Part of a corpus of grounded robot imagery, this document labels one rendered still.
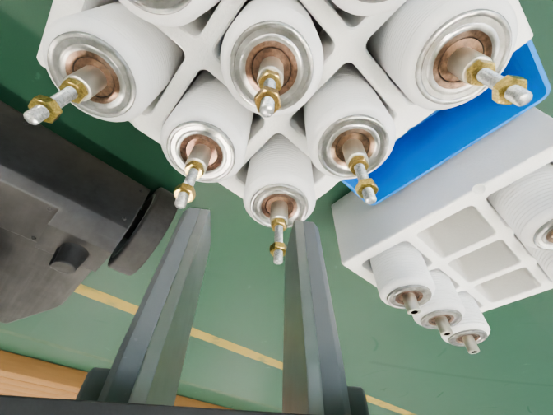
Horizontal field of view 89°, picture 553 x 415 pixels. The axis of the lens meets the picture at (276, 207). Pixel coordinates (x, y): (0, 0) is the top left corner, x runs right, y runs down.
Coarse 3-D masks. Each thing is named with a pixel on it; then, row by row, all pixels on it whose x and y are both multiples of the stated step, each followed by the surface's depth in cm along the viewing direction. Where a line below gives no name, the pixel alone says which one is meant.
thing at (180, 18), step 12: (120, 0) 23; (192, 0) 22; (204, 0) 23; (216, 0) 27; (132, 12) 24; (144, 12) 23; (180, 12) 23; (192, 12) 23; (156, 24) 24; (168, 24) 24; (180, 24) 24
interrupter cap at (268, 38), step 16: (256, 32) 24; (272, 32) 24; (288, 32) 23; (240, 48) 24; (256, 48) 24; (272, 48) 24; (288, 48) 24; (304, 48) 24; (240, 64) 25; (256, 64) 25; (288, 64) 25; (304, 64) 25; (240, 80) 26; (256, 80) 26; (288, 80) 26; (304, 80) 26; (288, 96) 27
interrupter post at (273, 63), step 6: (264, 60) 24; (270, 60) 24; (276, 60) 24; (264, 66) 23; (270, 66) 23; (276, 66) 23; (282, 66) 25; (258, 72) 23; (282, 72) 24; (282, 78) 23; (258, 84) 24; (282, 84) 24
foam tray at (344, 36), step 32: (64, 0) 28; (96, 0) 30; (224, 0) 28; (320, 0) 28; (512, 0) 28; (192, 32) 31; (224, 32) 30; (320, 32) 39; (352, 32) 30; (192, 64) 32; (160, 96) 41; (384, 96) 34; (160, 128) 38; (256, 128) 39; (288, 128) 37; (320, 192) 44
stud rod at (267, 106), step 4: (268, 80) 22; (272, 80) 22; (264, 84) 22; (268, 84) 21; (272, 84) 22; (268, 96) 20; (264, 100) 19; (268, 100) 19; (272, 100) 19; (260, 104) 19; (264, 104) 19; (268, 104) 19; (272, 104) 19; (260, 108) 19; (264, 108) 19; (268, 108) 19; (272, 108) 19; (260, 112) 19; (264, 112) 19; (268, 112) 19; (272, 112) 19; (264, 116) 19; (268, 116) 19
